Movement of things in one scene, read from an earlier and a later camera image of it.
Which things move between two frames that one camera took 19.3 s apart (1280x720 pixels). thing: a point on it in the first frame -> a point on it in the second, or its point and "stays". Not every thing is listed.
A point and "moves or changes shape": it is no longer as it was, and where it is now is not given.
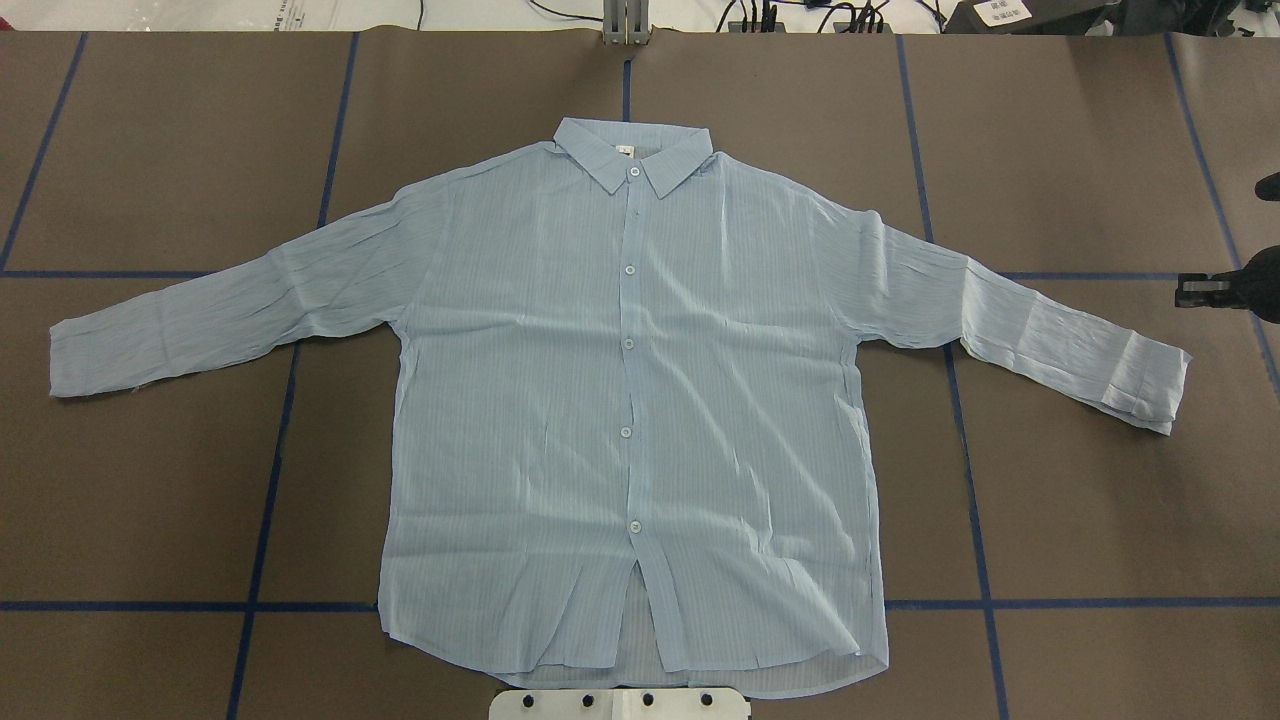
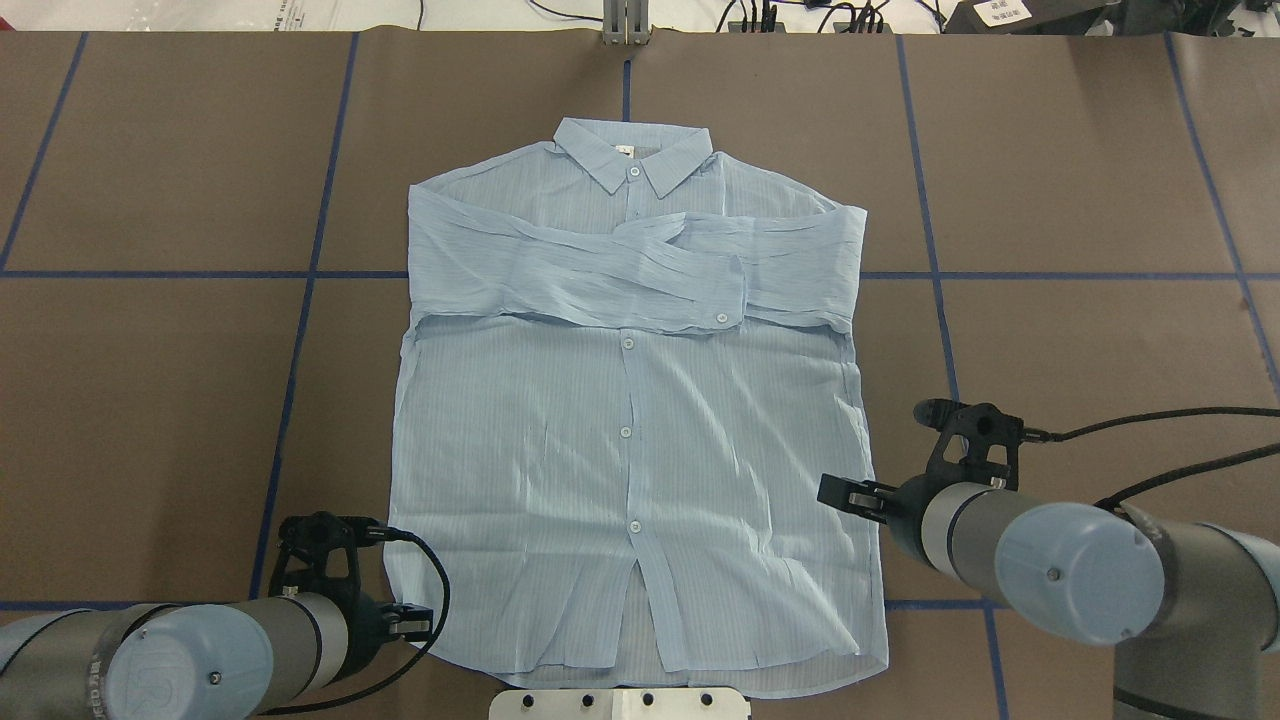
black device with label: (1027, 17) stays
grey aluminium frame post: (625, 22) stays
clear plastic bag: (267, 15) stays
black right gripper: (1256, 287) -> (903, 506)
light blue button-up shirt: (633, 442) moves or changes shape
